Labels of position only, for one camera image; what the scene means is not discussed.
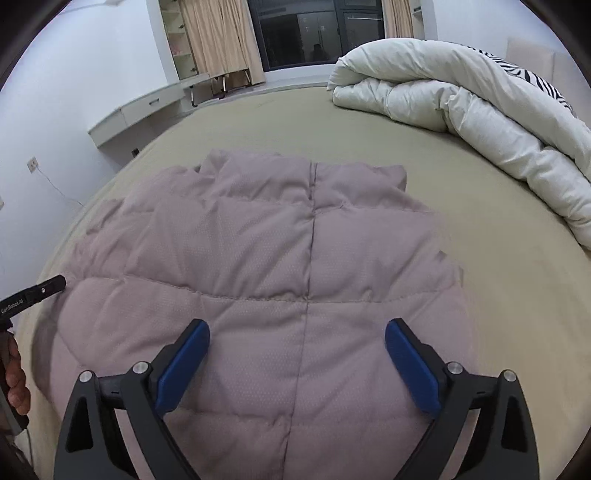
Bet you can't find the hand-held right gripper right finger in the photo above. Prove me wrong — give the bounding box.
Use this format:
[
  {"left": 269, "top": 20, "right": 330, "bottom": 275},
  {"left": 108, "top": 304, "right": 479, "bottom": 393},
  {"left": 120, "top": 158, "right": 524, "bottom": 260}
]
[{"left": 385, "top": 318, "right": 540, "bottom": 480}]

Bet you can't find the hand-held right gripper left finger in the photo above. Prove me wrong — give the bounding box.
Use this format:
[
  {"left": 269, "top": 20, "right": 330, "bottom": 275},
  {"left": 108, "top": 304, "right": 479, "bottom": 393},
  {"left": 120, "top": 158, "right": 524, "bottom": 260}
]
[{"left": 54, "top": 318, "right": 211, "bottom": 480}]

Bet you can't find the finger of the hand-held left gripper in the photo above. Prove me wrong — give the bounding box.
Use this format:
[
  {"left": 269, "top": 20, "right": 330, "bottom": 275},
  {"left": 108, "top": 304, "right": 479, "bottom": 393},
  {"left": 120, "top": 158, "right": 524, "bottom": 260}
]
[{"left": 23, "top": 274, "right": 68, "bottom": 304}]

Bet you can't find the mauve padded hooded coat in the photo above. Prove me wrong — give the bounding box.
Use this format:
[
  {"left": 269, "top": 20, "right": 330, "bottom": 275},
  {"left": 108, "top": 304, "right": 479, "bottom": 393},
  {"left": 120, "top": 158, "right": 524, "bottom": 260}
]
[{"left": 34, "top": 148, "right": 476, "bottom": 480}]

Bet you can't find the person's left hand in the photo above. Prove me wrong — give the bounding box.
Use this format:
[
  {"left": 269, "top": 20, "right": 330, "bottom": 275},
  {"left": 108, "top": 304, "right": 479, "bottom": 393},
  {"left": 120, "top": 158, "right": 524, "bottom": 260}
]
[{"left": 0, "top": 331, "right": 31, "bottom": 417}]

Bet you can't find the white desk drawer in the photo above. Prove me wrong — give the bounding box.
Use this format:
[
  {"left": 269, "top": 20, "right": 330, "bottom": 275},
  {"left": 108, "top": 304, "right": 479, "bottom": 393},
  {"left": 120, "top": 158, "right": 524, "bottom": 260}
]
[{"left": 120, "top": 89, "right": 180, "bottom": 126}]

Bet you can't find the white duvet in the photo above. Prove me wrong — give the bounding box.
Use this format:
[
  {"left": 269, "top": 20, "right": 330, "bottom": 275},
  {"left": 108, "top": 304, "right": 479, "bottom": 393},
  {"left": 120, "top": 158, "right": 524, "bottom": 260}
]
[{"left": 327, "top": 38, "right": 591, "bottom": 252}]

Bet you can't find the bed with beige sheet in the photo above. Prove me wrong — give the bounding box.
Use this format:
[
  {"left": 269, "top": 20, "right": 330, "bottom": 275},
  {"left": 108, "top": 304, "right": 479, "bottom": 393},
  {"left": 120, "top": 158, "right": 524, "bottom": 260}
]
[{"left": 28, "top": 83, "right": 591, "bottom": 480}]

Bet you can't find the beige curtain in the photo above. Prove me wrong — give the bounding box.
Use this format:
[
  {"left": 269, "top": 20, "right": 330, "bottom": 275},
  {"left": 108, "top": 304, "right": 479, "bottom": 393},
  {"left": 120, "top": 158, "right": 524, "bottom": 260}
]
[
  {"left": 180, "top": 0, "right": 267, "bottom": 88},
  {"left": 382, "top": 0, "right": 416, "bottom": 40}
]

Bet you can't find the zebra print pillow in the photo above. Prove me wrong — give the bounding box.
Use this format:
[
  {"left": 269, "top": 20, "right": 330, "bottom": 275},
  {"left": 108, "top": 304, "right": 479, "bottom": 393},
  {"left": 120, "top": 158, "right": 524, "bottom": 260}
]
[{"left": 466, "top": 46, "right": 574, "bottom": 114}]

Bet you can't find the cream padded headboard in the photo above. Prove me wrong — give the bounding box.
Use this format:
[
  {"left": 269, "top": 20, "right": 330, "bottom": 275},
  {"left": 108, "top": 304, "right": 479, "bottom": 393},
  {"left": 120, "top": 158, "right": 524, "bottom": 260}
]
[{"left": 506, "top": 37, "right": 571, "bottom": 84}]

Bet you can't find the dark window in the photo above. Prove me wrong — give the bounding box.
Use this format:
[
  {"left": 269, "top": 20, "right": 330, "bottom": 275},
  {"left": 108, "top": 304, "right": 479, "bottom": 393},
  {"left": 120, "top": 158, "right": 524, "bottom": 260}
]
[{"left": 247, "top": 0, "right": 387, "bottom": 73}]

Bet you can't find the white cable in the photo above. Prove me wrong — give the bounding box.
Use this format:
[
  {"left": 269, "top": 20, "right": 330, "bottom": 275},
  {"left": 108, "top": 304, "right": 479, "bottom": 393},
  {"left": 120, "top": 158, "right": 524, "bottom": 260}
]
[{"left": 36, "top": 165, "right": 88, "bottom": 205}]

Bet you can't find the white wall desk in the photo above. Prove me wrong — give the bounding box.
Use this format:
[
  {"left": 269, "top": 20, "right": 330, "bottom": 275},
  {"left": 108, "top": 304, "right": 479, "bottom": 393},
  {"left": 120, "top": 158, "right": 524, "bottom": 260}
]
[{"left": 88, "top": 71, "right": 211, "bottom": 149}]

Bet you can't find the white wall shelf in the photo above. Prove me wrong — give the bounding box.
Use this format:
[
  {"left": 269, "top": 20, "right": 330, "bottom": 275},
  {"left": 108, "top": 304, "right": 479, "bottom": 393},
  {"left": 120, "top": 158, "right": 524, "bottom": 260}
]
[{"left": 159, "top": 0, "right": 200, "bottom": 85}]

